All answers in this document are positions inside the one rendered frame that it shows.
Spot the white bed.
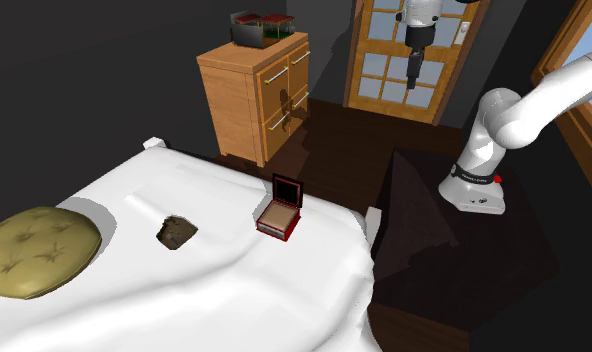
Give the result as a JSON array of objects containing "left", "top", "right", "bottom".
[{"left": 0, "top": 136, "right": 384, "bottom": 352}]

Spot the wooden framed window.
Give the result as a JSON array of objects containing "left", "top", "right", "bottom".
[{"left": 529, "top": 0, "right": 592, "bottom": 214}]

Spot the dark brown lumpy object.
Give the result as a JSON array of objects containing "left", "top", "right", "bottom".
[{"left": 155, "top": 214, "right": 199, "bottom": 252}]

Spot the olive tufted cushion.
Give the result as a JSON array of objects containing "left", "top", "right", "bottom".
[{"left": 0, "top": 206, "right": 104, "bottom": 301}]

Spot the dark robot stand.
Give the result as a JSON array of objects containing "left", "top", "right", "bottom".
[{"left": 367, "top": 146, "right": 561, "bottom": 335}]

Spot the wooden glazed door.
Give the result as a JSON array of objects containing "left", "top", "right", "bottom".
[{"left": 343, "top": 0, "right": 493, "bottom": 127}]

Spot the wooden cabinet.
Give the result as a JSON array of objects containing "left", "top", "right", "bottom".
[{"left": 195, "top": 11, "right": 311, "bottom": 169}]

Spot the open red box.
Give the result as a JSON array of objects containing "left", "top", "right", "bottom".
[{"left": 254, "top": 172, "right": 305, "bottom": 243}]

